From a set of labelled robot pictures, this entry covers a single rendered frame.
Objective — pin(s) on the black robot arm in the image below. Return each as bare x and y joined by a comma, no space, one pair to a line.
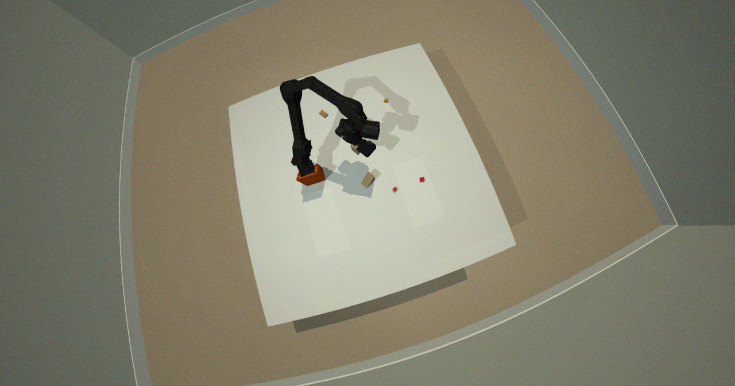
352,109

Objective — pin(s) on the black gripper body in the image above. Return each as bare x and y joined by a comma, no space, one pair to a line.
367,147

